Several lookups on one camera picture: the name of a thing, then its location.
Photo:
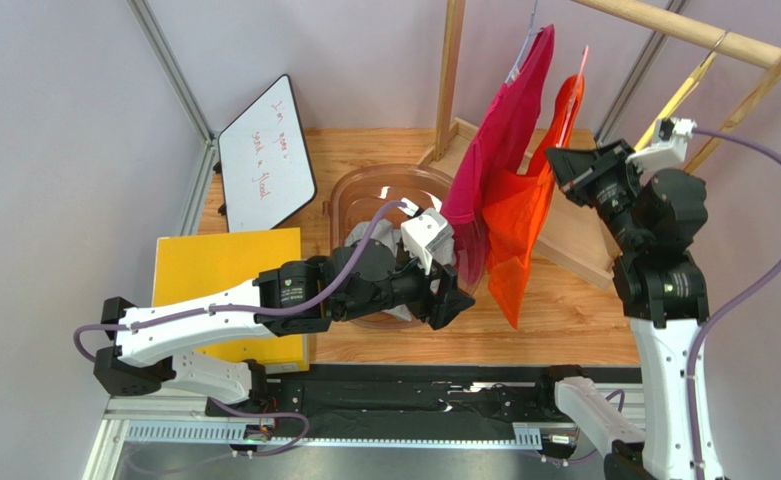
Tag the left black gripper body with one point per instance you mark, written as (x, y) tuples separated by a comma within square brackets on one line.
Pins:
[(411, 286)]

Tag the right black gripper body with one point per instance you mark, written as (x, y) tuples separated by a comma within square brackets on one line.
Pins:
[(589, 177)]

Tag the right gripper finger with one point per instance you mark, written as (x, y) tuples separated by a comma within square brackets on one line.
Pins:
[(580, 190), (581, 171)]

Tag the pink wire hanger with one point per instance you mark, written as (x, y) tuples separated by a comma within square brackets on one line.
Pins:
[(573, 101)]

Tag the orange t shirt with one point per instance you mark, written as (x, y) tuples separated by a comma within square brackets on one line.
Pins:
[(516, 207)]

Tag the grey t shirt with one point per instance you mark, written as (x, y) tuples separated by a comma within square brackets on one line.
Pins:
[(389, 236)]

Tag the yellow plastic hanger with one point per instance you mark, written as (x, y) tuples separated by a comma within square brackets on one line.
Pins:
[(688, 86)]

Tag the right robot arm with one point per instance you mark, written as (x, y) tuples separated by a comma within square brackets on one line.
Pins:
[(653, 217)]

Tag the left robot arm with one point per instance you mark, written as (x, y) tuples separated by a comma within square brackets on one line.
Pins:
[(157, 347)]

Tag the magenta t shirt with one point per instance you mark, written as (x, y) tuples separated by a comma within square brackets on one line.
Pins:
[(498, 146)]

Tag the wooden clothes rack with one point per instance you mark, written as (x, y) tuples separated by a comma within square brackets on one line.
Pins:
[(574, 238)]

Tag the clear pink plastic basket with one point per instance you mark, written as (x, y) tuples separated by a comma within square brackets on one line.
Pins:
[(394, 192)]

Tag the white dry-erase board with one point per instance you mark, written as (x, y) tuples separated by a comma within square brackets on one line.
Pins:
[(266, 170)]

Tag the yellow flat box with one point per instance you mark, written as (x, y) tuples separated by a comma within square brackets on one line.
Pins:
[(194, 266)]

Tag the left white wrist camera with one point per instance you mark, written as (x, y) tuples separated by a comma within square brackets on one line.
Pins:
[(428, 238)]

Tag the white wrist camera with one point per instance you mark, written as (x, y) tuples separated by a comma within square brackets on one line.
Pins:
[(668, 145), (428, 238)]

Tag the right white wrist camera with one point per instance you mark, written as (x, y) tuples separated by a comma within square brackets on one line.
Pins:
[(668, 145)]

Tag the right aluminium frame post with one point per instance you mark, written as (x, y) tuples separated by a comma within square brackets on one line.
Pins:
[(620, 118)]

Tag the aluminium frame post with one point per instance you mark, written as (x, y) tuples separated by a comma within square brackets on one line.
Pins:
[(620, 118), (202, 172)]

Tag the blue wire hanger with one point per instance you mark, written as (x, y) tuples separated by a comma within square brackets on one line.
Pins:
[(523, 40)]

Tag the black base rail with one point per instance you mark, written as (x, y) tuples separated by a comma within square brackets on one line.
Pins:
[(421, 402)]

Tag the left aluminium frame post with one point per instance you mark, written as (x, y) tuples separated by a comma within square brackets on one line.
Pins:
[(202, 172)]

